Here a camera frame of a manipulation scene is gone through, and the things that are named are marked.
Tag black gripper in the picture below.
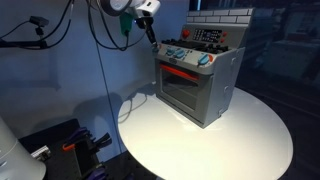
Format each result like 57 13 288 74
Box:
134 16 160 48

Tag grey toy stove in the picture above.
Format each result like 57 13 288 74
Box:
153 8 255 129

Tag black tool rack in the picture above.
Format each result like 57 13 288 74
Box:
18 118 116 180

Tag silver metal block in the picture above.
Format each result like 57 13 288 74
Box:
30 145 52 162

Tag white rounded cylinder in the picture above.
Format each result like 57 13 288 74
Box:
0 116 47 180

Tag black looping arm cable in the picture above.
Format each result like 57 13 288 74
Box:
85 0 151 52

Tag black cable bundle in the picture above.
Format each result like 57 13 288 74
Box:
41 0 76 48

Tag black handled pliers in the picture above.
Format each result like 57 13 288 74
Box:
92 132 113 148

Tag black camera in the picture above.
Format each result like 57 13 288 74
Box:
28 15 50 28

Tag purple handled pliers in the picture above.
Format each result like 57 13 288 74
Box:
68 126 94 145

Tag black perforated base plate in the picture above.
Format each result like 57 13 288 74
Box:
99 151 158 180

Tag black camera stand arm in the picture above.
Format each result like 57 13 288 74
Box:
0 25 51 50

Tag thin black camera cable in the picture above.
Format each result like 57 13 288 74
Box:
0 20 33 40

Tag orange handled tool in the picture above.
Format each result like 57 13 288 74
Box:
61 143 77 152

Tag purple handled tool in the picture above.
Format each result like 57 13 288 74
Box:
87 165 108 180

